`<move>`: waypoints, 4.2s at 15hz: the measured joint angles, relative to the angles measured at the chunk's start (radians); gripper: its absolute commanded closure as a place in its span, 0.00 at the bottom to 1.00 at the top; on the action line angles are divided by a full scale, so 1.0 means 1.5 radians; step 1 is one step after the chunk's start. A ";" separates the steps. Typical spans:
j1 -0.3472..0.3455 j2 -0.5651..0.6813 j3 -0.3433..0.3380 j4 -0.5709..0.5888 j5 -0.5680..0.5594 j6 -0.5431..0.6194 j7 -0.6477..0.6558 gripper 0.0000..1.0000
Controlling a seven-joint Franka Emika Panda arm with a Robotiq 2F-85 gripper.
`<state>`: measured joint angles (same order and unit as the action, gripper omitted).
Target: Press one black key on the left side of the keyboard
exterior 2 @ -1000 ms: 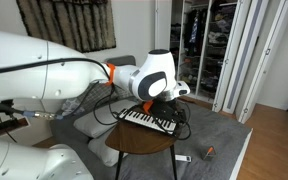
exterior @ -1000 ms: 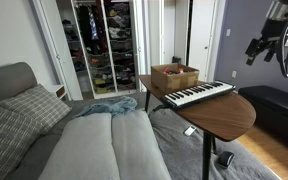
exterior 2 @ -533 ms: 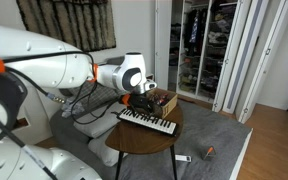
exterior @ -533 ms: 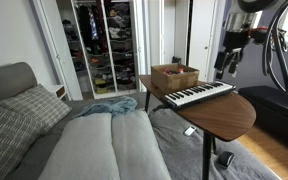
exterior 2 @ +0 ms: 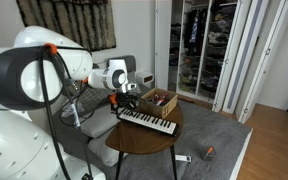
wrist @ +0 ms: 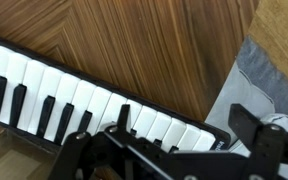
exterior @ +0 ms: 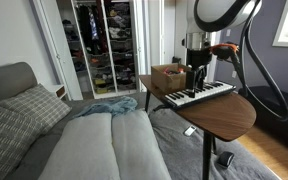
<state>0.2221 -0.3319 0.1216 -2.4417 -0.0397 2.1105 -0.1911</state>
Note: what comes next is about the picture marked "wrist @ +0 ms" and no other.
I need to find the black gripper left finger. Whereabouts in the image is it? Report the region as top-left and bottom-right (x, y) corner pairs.
(48, 103), (174, 180)

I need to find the light grey fabric cushion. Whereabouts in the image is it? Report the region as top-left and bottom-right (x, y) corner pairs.
(205, 61), (276, 148)

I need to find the dark grey fabric surface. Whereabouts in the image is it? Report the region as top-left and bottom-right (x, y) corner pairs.
(235, 35), (288, 118)

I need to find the black melodica keyboard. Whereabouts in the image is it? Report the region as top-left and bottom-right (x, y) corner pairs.
(0, 31), (232, 156)

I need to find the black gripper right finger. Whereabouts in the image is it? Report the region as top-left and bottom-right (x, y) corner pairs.
(228, 103), (288, 180)

